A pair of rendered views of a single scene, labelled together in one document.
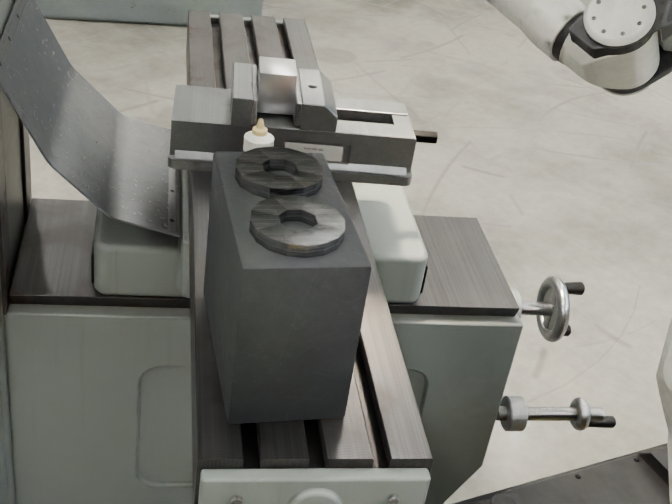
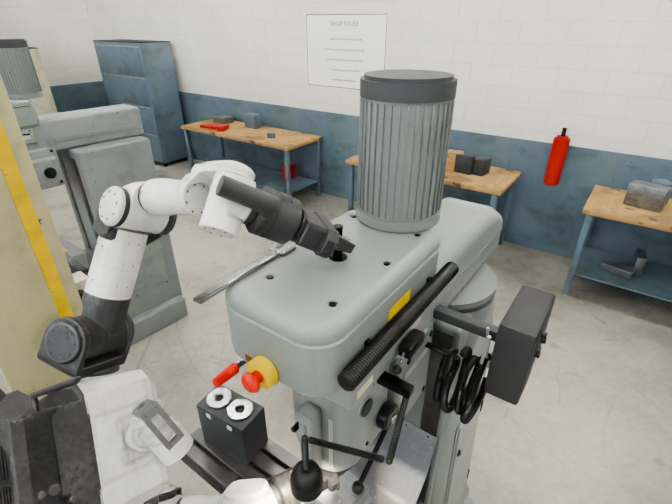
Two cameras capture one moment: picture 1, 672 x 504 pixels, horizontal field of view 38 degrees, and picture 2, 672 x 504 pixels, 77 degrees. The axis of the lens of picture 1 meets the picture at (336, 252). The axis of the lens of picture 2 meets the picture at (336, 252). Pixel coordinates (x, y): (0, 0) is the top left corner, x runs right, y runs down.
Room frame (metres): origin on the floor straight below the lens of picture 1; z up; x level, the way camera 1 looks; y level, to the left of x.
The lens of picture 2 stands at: (1.87, -0.37, 2.31)
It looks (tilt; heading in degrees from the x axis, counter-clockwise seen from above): 29 degrees down; 138
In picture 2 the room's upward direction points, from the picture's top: straight up
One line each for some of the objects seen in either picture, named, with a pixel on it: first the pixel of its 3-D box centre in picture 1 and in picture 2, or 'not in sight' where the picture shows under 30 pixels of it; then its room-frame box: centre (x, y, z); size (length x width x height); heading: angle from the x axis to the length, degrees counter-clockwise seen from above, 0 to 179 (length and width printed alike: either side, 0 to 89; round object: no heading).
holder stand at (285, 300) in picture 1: (278, 276); (232, 422); (0.83, 0.05, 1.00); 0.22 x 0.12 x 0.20; 17
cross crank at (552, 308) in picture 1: (533, 308); not in sight; (1.44, -0.36, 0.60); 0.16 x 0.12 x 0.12; 102
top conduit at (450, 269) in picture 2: not in sight; (407, 314); (1.46, 0.19, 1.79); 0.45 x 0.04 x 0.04; 102
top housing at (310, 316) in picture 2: not in sight; (342, 286); (1.33, 0.14, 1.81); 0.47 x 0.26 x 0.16; 102
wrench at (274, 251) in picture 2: not in sight; (247, 269); (1.26, -0.04, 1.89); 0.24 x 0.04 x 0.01; 104
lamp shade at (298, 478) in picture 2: not in sight; (306, 476); (1.42, -0.05, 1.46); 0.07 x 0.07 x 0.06
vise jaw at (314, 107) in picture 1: (313, 99); not in sight; (1.30, 0.07, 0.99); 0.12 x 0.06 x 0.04; 10
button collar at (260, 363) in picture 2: not in sight; (262, 372); (1.38, -0.10, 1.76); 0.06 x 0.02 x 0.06; 12
